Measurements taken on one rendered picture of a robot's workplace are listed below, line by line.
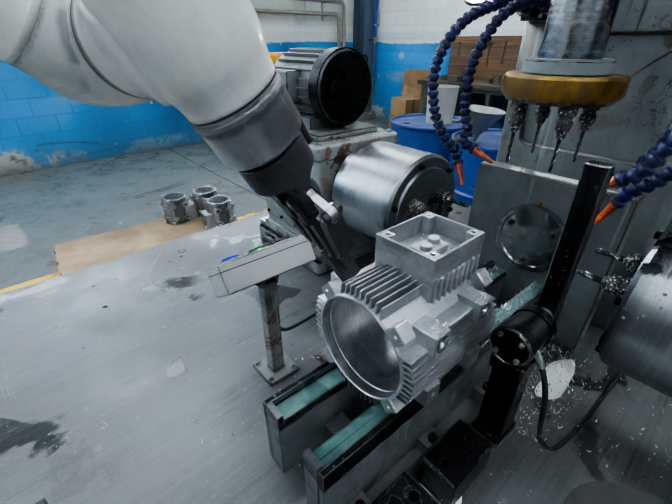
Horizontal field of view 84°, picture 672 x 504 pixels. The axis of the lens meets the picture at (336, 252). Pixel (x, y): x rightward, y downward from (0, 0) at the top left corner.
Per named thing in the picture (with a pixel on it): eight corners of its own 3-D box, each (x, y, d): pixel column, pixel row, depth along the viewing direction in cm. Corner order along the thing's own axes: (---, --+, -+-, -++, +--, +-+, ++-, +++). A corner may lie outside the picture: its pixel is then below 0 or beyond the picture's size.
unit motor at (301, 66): (308, 177, 136) (303, 45, 115) (372, 203, 114) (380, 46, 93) (245, 193, 121) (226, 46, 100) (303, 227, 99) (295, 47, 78)
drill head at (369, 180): (363, 204, 121) (366, 124, 109) (460, 245, 97) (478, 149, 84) (300, 225, 107) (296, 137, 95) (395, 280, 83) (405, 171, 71)
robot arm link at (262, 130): (244, 61, 37) (274, 112, 41) (174, 118, 35) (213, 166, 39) (296, 65, 31) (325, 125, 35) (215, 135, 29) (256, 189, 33)
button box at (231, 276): (299, 264, 72) (289, 238, 72) (317, 259, 66) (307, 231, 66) (215, 298, 62) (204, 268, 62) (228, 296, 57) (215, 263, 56)
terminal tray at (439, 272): (421, 249, 63) (426, 210, 59) (478, 275, 56) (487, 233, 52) (371, 275, 56) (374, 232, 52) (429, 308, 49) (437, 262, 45)
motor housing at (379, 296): (395, 309, 73) (403, 221, 64) (483, 364, 61) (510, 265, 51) (315, 359, 62) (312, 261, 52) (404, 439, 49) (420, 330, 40)
